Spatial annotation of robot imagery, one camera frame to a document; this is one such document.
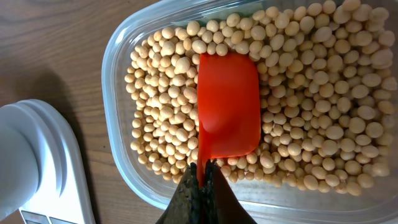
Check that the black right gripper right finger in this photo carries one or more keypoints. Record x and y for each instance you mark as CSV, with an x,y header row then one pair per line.
x,y
220,204

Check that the white digital kitchen scale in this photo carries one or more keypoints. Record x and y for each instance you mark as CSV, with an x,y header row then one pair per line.
x,y
62,195

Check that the red plastic measuring scoop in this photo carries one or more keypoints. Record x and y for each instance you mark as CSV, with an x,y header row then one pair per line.
x,y
229,111

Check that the clear plastic container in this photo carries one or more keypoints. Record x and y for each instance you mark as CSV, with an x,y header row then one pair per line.
x,y
265,203

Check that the light grey bowl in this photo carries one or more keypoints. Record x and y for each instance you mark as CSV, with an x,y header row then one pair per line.
x,y
20,169

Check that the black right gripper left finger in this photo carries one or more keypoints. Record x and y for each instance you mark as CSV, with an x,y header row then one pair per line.
x,y
185,205

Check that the pile of soybeans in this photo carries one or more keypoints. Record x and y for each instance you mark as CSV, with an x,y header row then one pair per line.
x,y
326,92

